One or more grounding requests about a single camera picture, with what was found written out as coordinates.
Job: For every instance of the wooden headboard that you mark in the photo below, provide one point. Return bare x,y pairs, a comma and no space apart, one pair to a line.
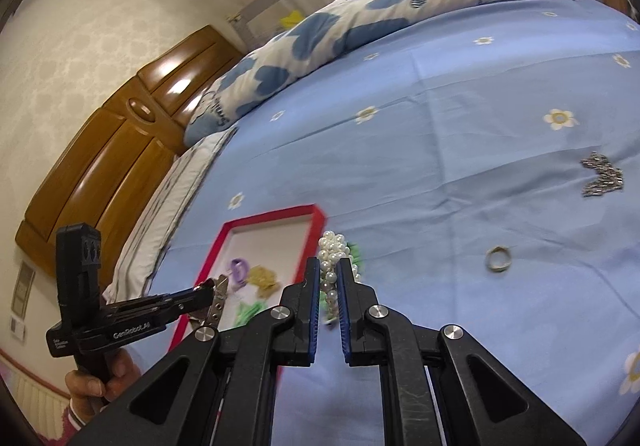
110,161

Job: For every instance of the striped grey pillow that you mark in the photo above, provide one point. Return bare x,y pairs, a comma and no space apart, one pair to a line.
160,216

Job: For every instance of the yellow hair claw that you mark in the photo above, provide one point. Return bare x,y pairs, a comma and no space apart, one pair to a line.
265,280

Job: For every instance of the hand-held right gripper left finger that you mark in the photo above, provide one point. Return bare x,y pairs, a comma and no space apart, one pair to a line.
314,306

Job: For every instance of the brown metal hair clip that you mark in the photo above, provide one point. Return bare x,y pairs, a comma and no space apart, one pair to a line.
218,301

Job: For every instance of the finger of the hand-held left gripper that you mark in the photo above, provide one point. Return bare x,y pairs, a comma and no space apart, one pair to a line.
187,312
165,298

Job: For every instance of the white wall socket panel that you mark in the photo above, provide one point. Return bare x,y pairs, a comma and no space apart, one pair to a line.
22,296

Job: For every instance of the white duvet blue hearts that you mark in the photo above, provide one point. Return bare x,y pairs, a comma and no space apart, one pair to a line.
350,31

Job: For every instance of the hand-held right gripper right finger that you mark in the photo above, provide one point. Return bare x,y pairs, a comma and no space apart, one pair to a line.
344,311

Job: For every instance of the red shallow tray box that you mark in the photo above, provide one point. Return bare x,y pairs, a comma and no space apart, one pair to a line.
270,246

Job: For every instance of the person's left hand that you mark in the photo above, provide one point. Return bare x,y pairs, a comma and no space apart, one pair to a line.
122,368

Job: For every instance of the yellow toy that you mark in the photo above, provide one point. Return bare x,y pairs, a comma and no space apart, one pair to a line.
292,20

